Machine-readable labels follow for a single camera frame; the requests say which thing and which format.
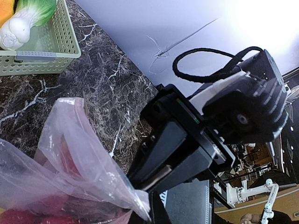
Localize red chili pepper toy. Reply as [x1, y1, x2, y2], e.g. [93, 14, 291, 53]
[0, 140, 131, 224]

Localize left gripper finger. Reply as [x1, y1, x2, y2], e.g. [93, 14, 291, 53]
[149, 191, 171, 224]

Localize clear zip top bag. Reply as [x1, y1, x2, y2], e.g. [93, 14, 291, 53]
[0, 98, 150, 224]

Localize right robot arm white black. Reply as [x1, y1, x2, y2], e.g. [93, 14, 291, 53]
[127, 47, 288, 193]

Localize bok choy toy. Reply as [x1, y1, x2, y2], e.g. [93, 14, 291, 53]
[0, 0, 57, 50]

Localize pale green plastic basket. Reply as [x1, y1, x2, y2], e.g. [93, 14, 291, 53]
[0, 0, 81, 76]

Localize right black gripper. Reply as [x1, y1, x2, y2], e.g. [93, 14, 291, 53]
[127, 84, 235, 191]

